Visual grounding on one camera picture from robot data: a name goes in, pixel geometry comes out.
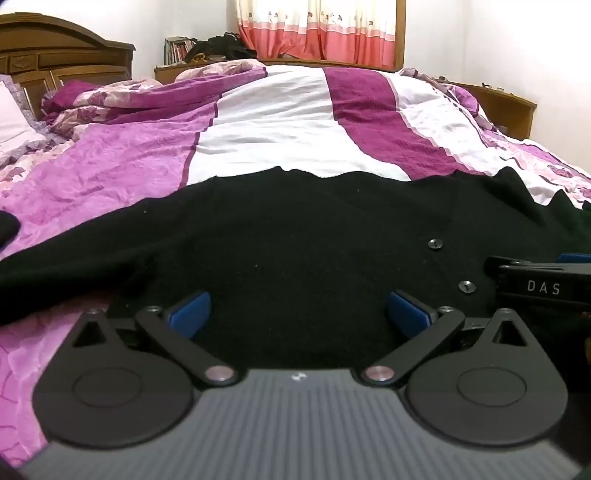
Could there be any white pillow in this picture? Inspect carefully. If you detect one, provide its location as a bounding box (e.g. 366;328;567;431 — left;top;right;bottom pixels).
0;74;63;168

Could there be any row of books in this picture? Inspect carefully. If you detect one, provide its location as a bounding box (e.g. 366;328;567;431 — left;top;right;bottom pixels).
164;37;198;66

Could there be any black bag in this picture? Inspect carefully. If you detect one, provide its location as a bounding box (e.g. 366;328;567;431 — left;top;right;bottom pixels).
185;31;258;64

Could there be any carved wooden headboard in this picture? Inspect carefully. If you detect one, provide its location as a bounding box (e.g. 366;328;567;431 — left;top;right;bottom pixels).
0;13;137;121

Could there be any wooden window frame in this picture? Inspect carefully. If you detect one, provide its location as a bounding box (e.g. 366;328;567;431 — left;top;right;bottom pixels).
394;0;408;73

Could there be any black knit cardigan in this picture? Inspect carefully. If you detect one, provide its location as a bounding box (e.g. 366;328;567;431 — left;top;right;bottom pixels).
0;166;591;370

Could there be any floral magenta quilt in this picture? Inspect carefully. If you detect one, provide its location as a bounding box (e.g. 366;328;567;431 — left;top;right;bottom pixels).
41;59;269;127

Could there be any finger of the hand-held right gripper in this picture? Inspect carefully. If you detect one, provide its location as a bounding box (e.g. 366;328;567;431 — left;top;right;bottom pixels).
484;251;591;269

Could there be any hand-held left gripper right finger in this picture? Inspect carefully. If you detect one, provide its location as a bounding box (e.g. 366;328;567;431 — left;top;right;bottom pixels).
361;290;529;387

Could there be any purple white striped bedspread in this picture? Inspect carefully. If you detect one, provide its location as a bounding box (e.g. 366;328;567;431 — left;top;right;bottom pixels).
0;65;591;468

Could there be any pink white curtain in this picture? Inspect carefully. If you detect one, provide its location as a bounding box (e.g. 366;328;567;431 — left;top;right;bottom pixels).
235;0;399;71

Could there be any wooden nightstand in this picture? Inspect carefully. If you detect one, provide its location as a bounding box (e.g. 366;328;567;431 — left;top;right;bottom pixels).
154;58;271;85

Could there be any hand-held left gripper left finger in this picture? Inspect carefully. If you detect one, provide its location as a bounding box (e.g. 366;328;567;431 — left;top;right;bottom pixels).
71;290;237;387

